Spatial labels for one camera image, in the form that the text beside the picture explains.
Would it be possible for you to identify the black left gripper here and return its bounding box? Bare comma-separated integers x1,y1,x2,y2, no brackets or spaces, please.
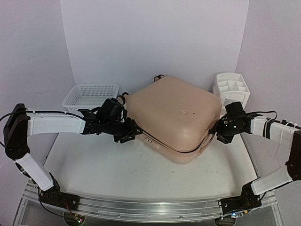
103,118,143,144

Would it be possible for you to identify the pink hard-shell suitcase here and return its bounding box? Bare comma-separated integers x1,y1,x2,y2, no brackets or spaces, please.
117,74,222,164

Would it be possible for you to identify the white perforated plastic basket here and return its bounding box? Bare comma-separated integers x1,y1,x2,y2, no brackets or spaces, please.
62,83,119,111

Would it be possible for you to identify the white desktop drawer organizer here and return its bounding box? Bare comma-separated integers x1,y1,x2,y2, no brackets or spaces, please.
213,73,250,110

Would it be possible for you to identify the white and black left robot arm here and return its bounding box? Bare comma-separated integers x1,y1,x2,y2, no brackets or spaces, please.
0,98,143,206

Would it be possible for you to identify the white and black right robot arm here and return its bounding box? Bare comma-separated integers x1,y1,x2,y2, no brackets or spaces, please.
209,102,301,209

